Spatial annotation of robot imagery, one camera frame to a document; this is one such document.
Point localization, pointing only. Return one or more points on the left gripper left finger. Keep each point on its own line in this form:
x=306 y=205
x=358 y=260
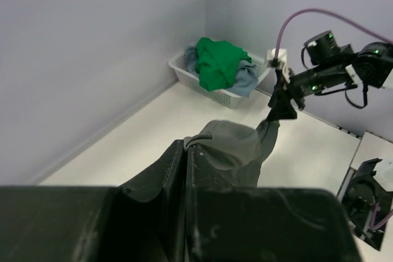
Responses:
x=140 y=220

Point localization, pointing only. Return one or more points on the blue t shirt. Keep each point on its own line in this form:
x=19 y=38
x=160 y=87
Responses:
x=246 y=77

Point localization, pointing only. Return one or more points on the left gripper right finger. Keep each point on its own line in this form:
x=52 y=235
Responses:
x=225 y=222

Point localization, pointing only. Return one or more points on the white laundry basket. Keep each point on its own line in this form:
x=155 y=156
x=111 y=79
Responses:
x=225 y=97

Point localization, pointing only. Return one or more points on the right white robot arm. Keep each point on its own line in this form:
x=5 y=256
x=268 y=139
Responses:
x=371 y=66

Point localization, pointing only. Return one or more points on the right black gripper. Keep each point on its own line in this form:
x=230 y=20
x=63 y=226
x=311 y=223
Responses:
x=327 y=74

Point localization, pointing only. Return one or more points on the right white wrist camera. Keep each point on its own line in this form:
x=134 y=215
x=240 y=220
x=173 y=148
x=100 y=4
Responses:
x=276 y=59

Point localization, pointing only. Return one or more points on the grey green t shirt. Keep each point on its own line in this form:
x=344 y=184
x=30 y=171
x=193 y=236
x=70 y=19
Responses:
x=237 y=151

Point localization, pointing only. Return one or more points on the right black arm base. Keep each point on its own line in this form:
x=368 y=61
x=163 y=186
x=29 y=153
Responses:
x=366 y=196

